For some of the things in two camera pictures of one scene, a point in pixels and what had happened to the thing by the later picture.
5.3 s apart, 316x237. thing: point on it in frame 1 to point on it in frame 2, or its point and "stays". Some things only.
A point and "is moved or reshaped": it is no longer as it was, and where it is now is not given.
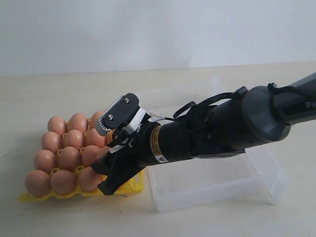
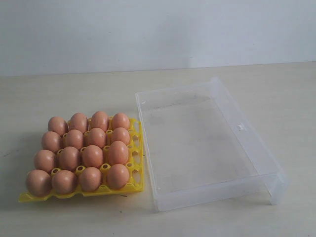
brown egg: [37, 183] stays
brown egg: [101, 152] is moved or reshaped
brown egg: [93, 138] stays
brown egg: [89, 179] stays
